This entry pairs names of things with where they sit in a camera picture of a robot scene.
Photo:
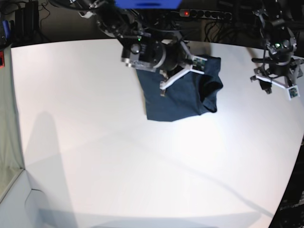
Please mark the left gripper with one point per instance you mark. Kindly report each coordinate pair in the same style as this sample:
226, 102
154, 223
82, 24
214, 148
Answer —
271, 73

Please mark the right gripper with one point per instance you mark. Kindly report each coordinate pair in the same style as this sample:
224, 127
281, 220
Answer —
178, 62

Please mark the dark blue t-shirt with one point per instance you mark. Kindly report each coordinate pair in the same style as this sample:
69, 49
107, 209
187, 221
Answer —
193, 94

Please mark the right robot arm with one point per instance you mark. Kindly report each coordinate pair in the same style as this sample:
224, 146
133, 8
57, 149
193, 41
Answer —
145, 46

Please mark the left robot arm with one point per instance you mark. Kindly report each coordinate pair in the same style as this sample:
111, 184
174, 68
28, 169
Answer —
279, 40

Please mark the black power strip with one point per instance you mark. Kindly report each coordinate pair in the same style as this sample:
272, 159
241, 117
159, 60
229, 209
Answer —
205, 14

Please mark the blue plastic box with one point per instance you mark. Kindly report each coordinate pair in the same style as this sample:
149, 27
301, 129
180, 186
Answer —
148, 4

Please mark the red box at left edge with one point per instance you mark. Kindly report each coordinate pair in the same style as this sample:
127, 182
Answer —
2, 61

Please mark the white bin at left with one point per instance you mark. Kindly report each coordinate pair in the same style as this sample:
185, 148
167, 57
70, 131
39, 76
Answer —
18, 208

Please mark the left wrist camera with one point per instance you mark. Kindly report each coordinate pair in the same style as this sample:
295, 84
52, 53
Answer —
293, 92

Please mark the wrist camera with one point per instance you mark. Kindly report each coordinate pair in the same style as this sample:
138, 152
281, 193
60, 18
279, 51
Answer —
198, 65
293, 92

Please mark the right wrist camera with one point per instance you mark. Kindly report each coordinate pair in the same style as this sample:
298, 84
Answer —
198, 65

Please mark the blue handled tool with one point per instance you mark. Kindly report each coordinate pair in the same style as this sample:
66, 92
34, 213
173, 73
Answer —
6, 28

